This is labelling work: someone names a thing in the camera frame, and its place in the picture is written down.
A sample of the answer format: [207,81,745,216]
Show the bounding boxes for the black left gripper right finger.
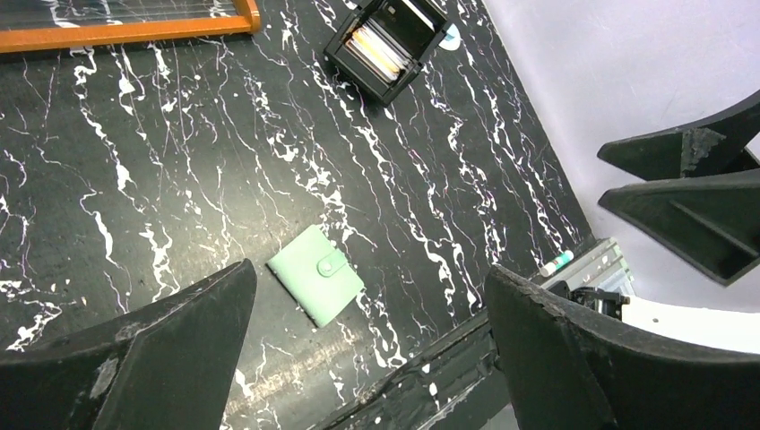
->
[484,266,759,429]

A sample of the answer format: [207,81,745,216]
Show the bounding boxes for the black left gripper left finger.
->
[1,260,257,429]

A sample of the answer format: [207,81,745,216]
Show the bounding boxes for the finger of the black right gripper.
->
[599,168,759,286]
[597,92,759,181]

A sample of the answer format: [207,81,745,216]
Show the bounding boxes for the mint green card holder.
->
[266,225,365,328]

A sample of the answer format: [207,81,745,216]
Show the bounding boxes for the black card storage box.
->
[324,0,453,107]

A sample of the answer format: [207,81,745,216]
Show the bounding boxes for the stack of cards in box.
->
[344,21,411,83]

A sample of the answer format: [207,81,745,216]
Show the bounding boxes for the green white marker pen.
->
[539,250,574,278]

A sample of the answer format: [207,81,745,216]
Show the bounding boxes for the blue white packaged tool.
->
[438,23,462,51]

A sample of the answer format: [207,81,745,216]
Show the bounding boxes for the orange wooden shelf rack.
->
[1,1,262,54]

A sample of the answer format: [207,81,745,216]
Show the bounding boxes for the silver aluminium rail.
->
[533,237,635,296]

